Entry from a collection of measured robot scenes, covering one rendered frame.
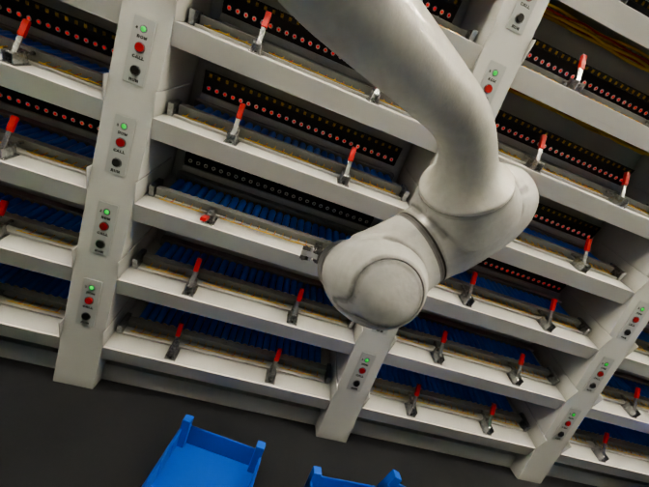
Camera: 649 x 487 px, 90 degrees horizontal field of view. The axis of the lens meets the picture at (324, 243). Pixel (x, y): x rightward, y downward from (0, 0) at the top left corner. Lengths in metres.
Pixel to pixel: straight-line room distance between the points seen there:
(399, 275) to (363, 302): 0.04
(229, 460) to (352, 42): 0.90
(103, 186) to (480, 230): 0.74
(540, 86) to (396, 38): 0.72
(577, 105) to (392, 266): 0.76
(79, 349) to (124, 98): 0.60
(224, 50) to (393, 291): 0.61
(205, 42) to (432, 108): 0.58
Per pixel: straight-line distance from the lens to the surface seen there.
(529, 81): 0.93
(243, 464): 0.96
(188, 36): 0.81
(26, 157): 0.98
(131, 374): 1.07
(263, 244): 0.78
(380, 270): 0.32
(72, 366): 1.07
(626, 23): 1.09
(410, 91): 0.27
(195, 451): 0.96
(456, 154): 0.35
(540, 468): 1.47
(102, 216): 0.87
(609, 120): 1.06
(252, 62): 0.77
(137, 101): 0.81
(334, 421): 1.06
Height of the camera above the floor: 0.73
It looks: 13 degrees down
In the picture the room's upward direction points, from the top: 20 degrees clockwise
